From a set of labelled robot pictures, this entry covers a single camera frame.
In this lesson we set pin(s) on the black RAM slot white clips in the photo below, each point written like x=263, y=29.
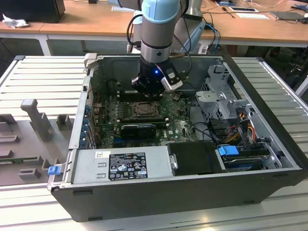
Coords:
x=125, y=92
x=126, y=97
x=144, y=119
x=144, y=122

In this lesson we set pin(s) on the crumpled white paper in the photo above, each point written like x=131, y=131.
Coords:
x=14, y=22

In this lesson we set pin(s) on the white paper sheet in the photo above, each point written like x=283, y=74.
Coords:
x=252, y=15

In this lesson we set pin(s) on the black graphics card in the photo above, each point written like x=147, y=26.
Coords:
x=138, y=132

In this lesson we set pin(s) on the blue expansion slot clip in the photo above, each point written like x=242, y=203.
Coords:
x=84, y=133
x=83, y=143
x=86, y=121
x=87, y=109

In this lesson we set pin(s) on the grey laptop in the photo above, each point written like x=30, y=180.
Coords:
x=288, y=15

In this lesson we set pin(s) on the black box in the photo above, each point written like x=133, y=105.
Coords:
x=31, y=9

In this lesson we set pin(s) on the CPU socket metal frame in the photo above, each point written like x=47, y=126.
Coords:
x=131, y=106

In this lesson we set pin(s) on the silver CPU green edge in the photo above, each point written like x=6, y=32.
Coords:
x=144, y=108

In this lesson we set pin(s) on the green motherboard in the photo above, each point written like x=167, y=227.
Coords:
x=173, y=130

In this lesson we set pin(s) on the grey parts rack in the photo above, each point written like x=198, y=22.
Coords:
x=24, y=134

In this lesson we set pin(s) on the round silver coin battery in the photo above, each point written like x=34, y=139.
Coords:
x=176, y=96

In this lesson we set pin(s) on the grey power supply labelled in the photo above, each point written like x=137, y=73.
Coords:
x=84, y=166

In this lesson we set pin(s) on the wooden desk white frame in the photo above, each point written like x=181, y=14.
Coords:
x=96, y=21
x=252, y=29

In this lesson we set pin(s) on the black grey PC case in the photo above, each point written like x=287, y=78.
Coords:
x=168, y=199

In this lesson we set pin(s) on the blue disk carrier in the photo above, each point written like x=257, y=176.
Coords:
x=227, y=151

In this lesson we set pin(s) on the white framed tablet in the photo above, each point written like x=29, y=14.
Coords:
x=243, y=9

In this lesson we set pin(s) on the hard disk drive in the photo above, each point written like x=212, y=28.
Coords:
x=243, y=163

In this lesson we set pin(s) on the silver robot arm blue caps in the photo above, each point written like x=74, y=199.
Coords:
x=156, y=31

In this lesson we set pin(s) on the pale blue teach pendant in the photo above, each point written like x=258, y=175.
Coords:
x=196, y=36

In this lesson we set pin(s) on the blue plastic case latch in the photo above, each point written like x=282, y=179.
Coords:
x=54, y=170

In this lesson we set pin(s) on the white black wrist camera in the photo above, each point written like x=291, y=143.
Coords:
x=172, y=79

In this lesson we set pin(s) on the green RAM stick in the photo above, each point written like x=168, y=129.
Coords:
x=12, y=160

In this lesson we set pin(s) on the grey metal drive cage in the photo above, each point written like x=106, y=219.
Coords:
x=216, y=101

